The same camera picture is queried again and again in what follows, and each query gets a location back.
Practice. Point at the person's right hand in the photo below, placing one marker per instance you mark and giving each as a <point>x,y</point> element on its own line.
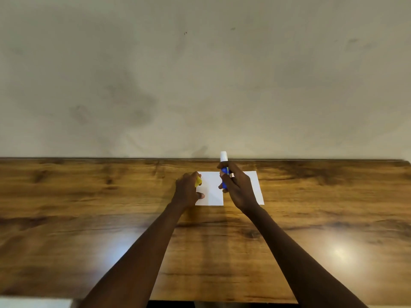
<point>241,191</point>

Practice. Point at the person's left hand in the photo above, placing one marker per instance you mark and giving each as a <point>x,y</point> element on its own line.
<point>184,191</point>

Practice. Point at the person's right thumb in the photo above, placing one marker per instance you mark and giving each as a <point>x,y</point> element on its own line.
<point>231,168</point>

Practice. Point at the person's left thumb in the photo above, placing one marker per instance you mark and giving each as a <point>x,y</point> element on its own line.
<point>199,195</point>

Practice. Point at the blue and white glue stick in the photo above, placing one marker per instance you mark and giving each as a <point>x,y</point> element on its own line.
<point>224,166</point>

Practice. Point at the yellow glue stick cap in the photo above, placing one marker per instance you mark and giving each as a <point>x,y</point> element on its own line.
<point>198,181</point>

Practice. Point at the person's left forearm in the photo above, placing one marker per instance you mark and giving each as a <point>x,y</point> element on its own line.
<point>138,266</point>

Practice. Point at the person's right forearm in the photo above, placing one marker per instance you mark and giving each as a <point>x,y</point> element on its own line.
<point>298,263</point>

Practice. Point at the white paper sheet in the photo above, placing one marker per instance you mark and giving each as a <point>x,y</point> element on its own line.
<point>212,192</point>

